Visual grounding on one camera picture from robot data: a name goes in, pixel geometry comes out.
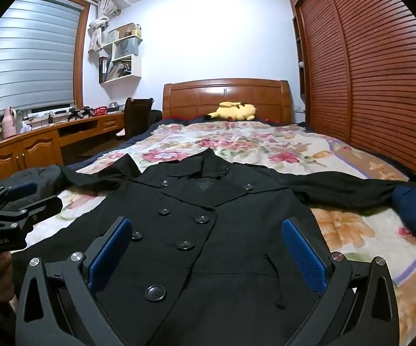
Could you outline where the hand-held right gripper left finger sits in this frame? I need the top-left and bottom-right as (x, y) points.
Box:
(14, 216), (134, 346)

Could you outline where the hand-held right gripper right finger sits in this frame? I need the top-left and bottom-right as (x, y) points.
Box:
(281, 217), (399, 346)

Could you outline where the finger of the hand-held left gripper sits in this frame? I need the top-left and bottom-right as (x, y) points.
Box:
(0, 195), (63, 232)
(0, 182), (38, 202)

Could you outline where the black button coat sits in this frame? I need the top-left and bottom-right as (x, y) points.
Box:
(12, 148), (410, 346)

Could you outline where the dark padded jacket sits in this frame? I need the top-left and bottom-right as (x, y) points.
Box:
(0, 165), (66, 202)

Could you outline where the wooden desk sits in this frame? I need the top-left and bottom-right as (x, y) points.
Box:
(0, 110), (126, 183)

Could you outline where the pink bottle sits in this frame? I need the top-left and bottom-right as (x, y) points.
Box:
(1, 106), (16, 139)

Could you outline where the black device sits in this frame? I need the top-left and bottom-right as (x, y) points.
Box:
(67, 106), (93, 119)

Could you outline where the navy blue cloth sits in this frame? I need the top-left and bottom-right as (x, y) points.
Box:
(390, 185), (416, 246)

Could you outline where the floral blanket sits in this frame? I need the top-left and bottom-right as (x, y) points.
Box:
(14, 121), (416, 346)

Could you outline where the grey window blind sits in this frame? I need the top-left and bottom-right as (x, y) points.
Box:
(0, 0), (86, 123)

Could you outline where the dark brown chair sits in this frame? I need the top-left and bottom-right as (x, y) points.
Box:
(116, 97), (154, 141)

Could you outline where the stack of books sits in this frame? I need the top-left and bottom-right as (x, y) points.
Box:
(106, 61), (133, 80)

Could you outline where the yellow plush toy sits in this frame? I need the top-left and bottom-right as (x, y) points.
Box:
(204, 101), (257, 122)

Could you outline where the wooden bed headboard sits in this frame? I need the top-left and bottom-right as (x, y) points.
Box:
(163, 78), (293, 125)

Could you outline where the white paper bag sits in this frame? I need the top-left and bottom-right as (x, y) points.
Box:
(114, 38), (138, 62)

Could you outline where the tied beige curtain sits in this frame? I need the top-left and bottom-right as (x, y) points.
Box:
(87, 0), (122, 53)

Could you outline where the wooden louvered wardrobe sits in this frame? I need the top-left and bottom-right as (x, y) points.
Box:
(287, 0), (416, 188)

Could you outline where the wooden window frame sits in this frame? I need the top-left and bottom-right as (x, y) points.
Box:
(14, 0), (90, 110)

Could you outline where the white wall shelf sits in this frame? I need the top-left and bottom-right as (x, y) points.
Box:
(98, 23), (144, 84)

